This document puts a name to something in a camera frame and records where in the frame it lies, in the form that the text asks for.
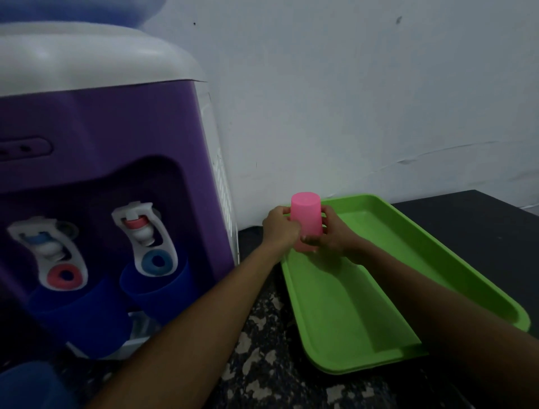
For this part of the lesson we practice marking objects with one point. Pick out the person's left hand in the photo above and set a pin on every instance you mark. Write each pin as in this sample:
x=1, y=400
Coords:
x=278, y=229

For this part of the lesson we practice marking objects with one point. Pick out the person's right hand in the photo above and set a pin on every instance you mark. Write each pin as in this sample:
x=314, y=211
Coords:
x=337, y=236

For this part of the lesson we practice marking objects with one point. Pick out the person's left thumb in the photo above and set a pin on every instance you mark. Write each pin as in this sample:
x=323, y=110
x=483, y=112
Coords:
x=285, y=209

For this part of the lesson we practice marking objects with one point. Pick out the person's right thumb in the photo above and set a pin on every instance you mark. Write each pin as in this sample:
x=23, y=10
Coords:
x=312, y=239

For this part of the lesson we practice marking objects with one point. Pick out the pink plastic cup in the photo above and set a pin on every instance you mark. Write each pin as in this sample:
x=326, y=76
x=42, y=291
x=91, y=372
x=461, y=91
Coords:
x=307, y=220

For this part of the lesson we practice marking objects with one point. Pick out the person's left forearm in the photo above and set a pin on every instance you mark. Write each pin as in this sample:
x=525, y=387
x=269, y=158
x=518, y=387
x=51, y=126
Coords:
x=181, y=333

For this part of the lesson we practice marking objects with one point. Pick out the person's right forearm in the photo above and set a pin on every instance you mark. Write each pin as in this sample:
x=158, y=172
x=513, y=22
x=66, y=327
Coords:
x=454, y=324

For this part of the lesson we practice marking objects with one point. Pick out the green plastic tray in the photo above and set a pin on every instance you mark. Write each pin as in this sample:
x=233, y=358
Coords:
x=366, y=295

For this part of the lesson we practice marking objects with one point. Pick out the white tap with red knob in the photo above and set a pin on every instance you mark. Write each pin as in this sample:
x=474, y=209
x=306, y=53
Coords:
x=145, y=236

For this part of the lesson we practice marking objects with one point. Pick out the blue plastic cup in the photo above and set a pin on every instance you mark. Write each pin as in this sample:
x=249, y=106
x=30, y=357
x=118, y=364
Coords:
x=80, y=320
x=158, y=295

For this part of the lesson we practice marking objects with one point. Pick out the purple water dispenser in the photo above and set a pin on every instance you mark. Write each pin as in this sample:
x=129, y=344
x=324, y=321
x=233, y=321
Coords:
x=105, y=168

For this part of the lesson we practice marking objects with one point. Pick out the white tap with blue knob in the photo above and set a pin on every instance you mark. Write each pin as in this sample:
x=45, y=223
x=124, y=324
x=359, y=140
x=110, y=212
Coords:
x=50, y=253

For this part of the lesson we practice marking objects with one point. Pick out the blue water bottle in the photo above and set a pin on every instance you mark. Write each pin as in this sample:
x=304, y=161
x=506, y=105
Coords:
x=80, y=10

